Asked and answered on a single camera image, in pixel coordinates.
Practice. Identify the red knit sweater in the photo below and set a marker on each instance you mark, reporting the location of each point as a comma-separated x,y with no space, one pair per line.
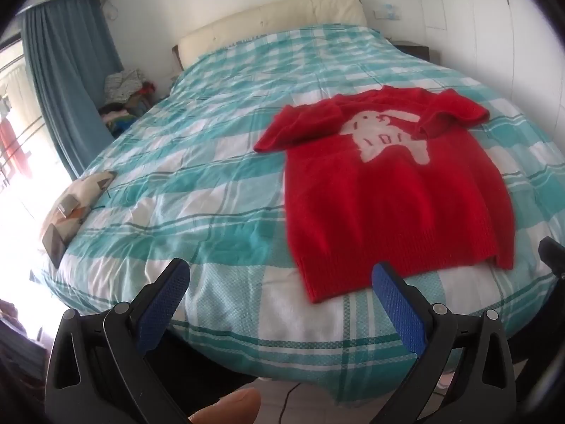
375,212

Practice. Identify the teal plaid blanket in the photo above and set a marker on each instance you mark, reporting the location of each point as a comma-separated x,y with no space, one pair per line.
198,150

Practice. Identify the white wall socket panel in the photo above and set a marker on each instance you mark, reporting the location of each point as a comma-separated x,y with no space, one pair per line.
387,12

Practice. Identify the blue curtain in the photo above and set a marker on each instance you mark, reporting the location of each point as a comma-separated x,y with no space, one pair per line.
66,75

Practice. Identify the white wardrobe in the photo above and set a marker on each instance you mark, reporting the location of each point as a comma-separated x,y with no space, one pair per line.
485,31

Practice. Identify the pile of colourful clothes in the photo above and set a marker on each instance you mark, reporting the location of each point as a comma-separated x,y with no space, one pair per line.
128,112

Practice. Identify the red hanging garment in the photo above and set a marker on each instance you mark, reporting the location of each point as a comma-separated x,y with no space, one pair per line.
6,137

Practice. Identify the cream padded headboard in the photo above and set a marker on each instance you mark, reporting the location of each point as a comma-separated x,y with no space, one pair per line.
265,17

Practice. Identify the person's left hand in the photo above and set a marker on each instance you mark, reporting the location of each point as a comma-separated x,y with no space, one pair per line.
229,408

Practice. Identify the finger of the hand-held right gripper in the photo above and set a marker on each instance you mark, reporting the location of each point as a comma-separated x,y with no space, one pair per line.
554,258

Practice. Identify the checked white garment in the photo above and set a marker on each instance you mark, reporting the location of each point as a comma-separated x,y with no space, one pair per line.
123,86

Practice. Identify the patterned beige cushion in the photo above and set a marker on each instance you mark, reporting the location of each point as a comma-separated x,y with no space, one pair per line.
84,190

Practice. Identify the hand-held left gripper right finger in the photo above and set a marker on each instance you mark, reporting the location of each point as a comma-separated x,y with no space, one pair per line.
399,309

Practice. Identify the dark wooden nightstand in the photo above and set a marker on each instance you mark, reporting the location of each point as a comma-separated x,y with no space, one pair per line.
415,51

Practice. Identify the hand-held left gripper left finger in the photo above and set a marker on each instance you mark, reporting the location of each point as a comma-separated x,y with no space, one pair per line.
161,304

